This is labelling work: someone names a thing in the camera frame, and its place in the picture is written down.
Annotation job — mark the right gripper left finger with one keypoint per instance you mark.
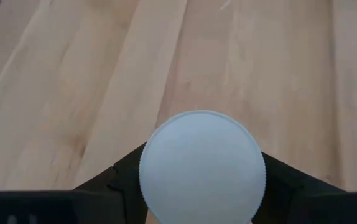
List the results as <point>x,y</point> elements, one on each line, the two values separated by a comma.
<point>125,180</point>

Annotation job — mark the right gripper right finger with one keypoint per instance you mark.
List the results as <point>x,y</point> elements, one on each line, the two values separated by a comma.
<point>284,183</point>

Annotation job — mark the orange pill vial white cap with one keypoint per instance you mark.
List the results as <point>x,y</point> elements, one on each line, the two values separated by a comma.
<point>201,168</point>

